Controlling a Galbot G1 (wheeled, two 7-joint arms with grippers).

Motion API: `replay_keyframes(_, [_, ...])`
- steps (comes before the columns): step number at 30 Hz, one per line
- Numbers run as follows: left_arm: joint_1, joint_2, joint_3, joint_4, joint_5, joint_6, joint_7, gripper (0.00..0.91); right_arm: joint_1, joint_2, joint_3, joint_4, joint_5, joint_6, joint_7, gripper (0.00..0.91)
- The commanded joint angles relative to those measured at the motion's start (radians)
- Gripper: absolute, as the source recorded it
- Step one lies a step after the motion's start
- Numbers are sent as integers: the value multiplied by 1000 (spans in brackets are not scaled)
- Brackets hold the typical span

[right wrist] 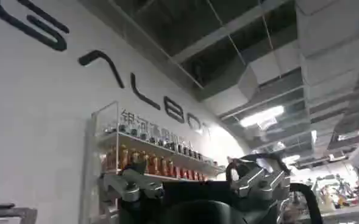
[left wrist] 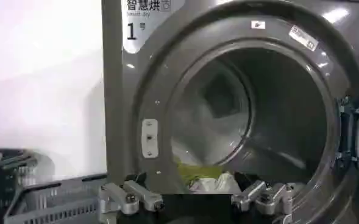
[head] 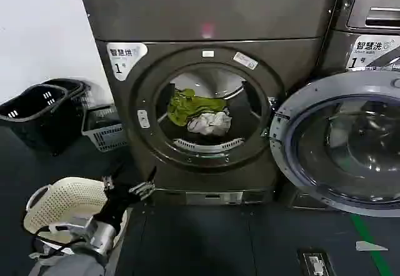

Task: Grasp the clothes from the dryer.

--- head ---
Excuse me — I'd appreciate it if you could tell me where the metal floor socket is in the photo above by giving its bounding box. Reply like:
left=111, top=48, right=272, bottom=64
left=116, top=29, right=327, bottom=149
left=296, top=247, right=333, bottom=276

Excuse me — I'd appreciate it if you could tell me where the green floor tape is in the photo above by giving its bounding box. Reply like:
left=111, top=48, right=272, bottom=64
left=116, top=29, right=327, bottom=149
left=349, top=213, right=395, bottom=276

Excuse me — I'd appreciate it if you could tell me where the green garment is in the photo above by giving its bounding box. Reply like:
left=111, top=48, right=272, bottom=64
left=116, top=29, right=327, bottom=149
left=167, top=87, right=228, bottom=126

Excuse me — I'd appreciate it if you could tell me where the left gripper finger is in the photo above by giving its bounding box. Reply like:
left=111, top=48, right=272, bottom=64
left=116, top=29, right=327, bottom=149
left=128, top=165, right=158, bottom=201
left=101, top=164, right=125, bottom=191

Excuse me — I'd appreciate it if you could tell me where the white floor scrap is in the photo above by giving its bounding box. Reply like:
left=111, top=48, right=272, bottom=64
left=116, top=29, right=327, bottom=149
left=355, top=240, right=389, bottom=253

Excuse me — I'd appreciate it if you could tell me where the grey machine with drawer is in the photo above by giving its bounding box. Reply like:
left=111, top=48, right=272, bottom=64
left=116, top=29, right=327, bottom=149
left=317, top=0, right=400, bottom=210

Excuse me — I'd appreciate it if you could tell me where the round glass dryer door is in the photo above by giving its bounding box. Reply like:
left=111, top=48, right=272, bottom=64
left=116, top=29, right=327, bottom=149
left=269, top=69, right=400, bottom=218

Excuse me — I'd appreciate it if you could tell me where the white garment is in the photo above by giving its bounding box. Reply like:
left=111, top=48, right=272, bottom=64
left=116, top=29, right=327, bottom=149
left=186, top=111, right=233, bottom=136

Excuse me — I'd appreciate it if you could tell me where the black plastic basket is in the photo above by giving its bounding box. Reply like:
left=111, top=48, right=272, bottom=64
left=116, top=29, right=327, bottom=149
left=42, top=77, right=92, bottom=118
left=0, top=84, right=83, bottom=157

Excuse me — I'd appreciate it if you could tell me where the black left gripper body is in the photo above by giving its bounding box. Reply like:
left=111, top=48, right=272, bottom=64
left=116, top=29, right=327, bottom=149
left=92, top=185, right=143, bottom=229

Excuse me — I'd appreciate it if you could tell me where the white perforated laundry basket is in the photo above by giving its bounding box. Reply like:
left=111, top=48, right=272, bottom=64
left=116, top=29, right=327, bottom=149
left=22, top=177, right=129, bottom=249

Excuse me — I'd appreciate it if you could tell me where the grey slotted plastic basket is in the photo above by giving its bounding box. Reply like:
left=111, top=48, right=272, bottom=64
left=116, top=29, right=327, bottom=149
left=81, top=104, right=129, bottom=153

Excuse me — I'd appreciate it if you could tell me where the grey front-load dryer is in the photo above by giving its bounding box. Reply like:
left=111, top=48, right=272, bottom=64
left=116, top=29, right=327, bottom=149
left=80, top=0, right=340, bottom=207

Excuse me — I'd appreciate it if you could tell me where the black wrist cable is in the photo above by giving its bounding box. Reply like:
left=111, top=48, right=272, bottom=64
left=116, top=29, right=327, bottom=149
left=32, top=224, right=83, bottom=255

